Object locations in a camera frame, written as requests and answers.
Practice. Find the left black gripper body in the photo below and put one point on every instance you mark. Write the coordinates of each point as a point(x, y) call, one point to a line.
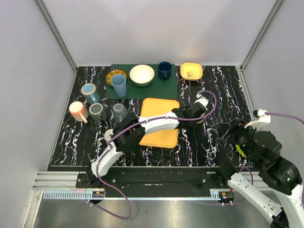
point(198, 113)

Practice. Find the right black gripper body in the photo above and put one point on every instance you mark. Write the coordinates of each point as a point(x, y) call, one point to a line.
point(242, 136)

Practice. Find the navy blue mug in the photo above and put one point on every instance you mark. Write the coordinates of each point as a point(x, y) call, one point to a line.
point(164, 70)

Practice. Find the grey white-inside mug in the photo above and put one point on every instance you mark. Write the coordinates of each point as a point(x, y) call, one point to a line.
point(119, 112)

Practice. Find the light blue plastic cup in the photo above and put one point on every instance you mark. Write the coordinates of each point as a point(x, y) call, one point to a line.
point(119, 84)

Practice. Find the dark grey mug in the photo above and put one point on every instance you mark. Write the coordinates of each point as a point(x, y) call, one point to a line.
point(98, 113)

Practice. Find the blue butterfly mug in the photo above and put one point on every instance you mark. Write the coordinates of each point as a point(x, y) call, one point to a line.
point(90, 93)

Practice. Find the pink mug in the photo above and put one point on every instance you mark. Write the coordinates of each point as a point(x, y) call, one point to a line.
point(79, 112)

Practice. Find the light blue mug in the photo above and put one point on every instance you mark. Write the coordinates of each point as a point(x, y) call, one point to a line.
point(108, 135)

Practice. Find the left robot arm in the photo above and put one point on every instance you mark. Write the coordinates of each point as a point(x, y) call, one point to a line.
point(130, 131)

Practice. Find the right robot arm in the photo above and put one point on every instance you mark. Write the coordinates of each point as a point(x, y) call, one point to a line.
point(262, 150)

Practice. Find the lime green plate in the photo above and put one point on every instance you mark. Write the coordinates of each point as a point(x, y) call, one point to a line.
point(240, 151)

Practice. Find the yellow square bowl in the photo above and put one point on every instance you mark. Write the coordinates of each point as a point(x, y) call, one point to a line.
point(191, 71)

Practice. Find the dark green mat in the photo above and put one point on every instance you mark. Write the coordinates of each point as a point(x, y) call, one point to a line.
point(163, 89)

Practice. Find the yellow plastic tray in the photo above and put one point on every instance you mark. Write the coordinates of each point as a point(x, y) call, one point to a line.
point(165, 138)

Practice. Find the white bowl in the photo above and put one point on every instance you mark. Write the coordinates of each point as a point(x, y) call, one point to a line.
point(142, 75)

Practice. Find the yellow patterned saucer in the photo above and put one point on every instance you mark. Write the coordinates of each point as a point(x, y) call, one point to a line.
point(112, 73)

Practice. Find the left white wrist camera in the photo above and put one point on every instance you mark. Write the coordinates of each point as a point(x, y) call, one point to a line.
point(202, 100)

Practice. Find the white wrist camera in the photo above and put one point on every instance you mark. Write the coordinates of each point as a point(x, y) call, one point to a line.
point(261, 119)
point(202, 100)

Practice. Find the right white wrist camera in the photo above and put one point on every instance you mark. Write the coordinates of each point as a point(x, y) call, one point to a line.
point(261, 119)

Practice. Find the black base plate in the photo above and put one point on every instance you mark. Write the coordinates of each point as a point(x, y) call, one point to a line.
point(167, 182)

